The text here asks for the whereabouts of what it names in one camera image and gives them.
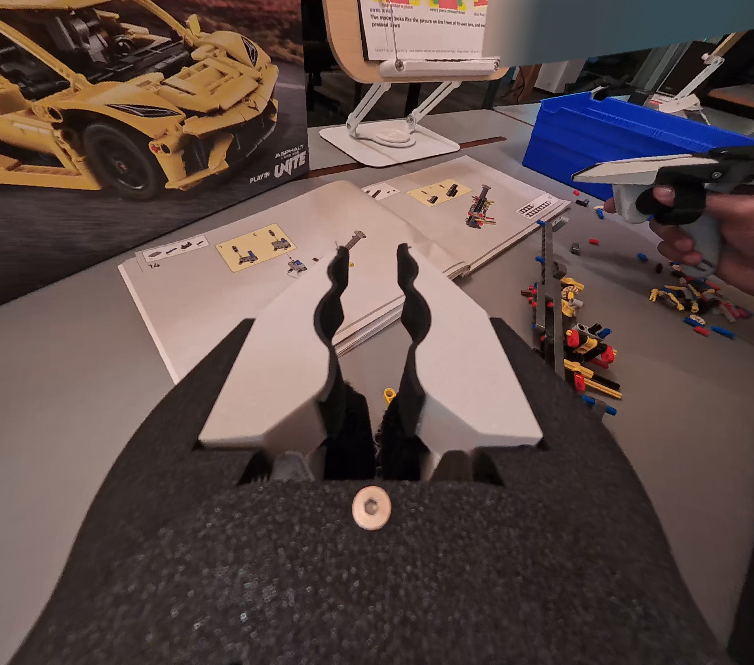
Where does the open instruction booklet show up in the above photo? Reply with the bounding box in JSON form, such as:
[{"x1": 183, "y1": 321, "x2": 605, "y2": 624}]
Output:
[{"x1": 118, "y1": 155, "x2": 572, "y2": 383}]

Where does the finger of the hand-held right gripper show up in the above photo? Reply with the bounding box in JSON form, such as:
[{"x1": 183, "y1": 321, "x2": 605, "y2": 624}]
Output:
[{"x1": 570, "y1": 152, "x2": 722, "y2": 187}]

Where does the white metal stand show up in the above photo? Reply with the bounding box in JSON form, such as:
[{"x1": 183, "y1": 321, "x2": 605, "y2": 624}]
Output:
[{"x1": 642, "y1": 37, "x2": 744, "y2": 115}]

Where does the person's right hand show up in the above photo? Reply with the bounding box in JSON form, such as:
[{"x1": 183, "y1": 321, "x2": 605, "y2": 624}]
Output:
[{"x1": 602, "y1": 183, "x2": 754, "y2": 296}]

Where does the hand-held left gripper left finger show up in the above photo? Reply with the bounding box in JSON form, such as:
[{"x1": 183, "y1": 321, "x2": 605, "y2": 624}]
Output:
[{"x1": 197, "y1": 251, "x2": 351, "y2": 452}]

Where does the pile of small lego pieces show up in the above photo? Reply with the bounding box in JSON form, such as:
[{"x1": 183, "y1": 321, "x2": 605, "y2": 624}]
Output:
[{"x1": 648, "y1": 258, "x2": 754, "y2": 339}]

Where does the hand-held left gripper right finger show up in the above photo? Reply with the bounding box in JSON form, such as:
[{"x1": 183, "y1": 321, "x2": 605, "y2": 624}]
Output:
[{"x1": 396, "y1": 242, "x2": 544, "y2": 452}]

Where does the blue plastic bin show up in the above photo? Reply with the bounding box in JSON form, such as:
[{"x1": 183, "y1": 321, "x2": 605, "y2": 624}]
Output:
[{"x1": 521, "y1": 90, "x2": 754, "y2": 189}]

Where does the yellow car lego box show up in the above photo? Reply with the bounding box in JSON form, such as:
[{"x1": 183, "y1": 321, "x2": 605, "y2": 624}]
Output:
[{"x1": 0, "y1": 0, "x2": 310, "y2": 306}]

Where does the grey lego beam assembly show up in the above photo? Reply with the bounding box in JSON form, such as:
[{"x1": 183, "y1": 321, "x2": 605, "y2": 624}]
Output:
[{"x1": 521, "y1": 217, "x2": 625, "y2": 418}]

